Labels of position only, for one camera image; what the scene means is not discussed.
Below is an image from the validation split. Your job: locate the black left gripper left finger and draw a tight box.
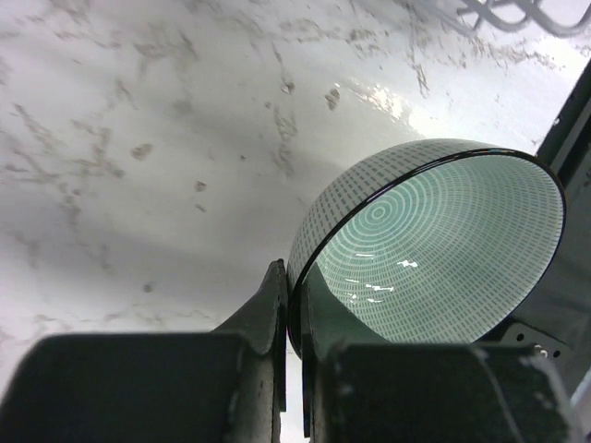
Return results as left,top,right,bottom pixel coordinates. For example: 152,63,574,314
1,260,287,442

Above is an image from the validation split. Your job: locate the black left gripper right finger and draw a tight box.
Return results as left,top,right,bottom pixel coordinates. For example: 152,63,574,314
301,277,582,442

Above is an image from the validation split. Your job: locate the pale green bowl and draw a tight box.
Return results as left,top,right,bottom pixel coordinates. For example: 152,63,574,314
286,138,567,350

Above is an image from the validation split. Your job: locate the white wire dish rack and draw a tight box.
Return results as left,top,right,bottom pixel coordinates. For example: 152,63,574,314
409,0,590,38

